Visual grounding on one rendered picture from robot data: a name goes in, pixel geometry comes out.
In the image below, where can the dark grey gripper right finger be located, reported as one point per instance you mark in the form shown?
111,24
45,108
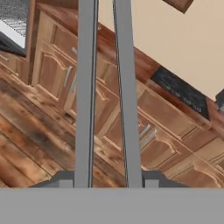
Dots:
151,178

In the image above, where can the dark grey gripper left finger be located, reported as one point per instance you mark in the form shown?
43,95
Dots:
65,178

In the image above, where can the grey metal tongs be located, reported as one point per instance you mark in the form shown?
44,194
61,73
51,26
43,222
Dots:
85,87

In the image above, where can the dark object on counter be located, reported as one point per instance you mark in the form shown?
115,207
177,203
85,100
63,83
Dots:
220,100

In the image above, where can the wooden cupboard door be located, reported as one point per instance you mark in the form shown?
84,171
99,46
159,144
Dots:
198,176
159,153
115,132
51,71
102,102

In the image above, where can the wooden drawer front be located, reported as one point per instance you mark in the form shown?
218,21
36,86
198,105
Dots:
62,36
106,71
164,112

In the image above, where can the black hob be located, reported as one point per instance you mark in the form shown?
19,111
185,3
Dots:
180,89

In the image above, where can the wooden cupboard run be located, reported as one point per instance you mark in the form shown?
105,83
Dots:
13,65

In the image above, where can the grey and black appliance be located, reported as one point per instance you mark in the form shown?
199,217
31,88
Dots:
13,17

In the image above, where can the wooden wall cupboard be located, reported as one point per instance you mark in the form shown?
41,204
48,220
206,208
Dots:
179,4

